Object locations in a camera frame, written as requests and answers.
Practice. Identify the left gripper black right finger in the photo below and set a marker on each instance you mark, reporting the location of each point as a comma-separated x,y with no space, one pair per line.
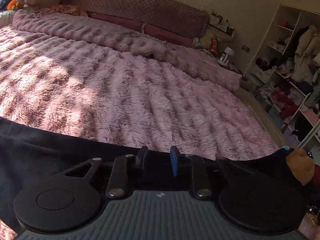
177,161

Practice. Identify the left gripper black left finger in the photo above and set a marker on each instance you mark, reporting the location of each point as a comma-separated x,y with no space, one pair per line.
140,157

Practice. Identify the dark navy pants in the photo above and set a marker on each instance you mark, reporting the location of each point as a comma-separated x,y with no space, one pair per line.
56,186

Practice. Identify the small white table lamp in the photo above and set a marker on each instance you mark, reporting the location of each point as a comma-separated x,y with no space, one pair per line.
228,53

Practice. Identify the pink fluffy blanket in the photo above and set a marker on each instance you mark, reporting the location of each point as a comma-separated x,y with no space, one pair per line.
96,80

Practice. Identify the red snack packet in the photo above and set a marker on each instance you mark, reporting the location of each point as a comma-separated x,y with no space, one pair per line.
213,48

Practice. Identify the dark pink long pillow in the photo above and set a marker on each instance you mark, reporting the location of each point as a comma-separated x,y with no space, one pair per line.
148,29

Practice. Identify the brown plush teddy bear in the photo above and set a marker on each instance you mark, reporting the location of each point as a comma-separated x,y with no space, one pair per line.
303,167

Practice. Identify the white open wardrobe shelf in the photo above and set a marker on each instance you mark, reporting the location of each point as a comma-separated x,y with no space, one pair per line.
285,69

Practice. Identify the floral pink pillow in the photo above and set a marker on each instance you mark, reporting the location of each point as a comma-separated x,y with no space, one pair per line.
63,9

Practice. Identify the pink quilted headboard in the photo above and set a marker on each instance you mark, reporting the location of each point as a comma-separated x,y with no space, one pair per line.
170,15

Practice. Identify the orange plush toy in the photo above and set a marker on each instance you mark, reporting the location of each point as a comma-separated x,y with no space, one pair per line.
14,5

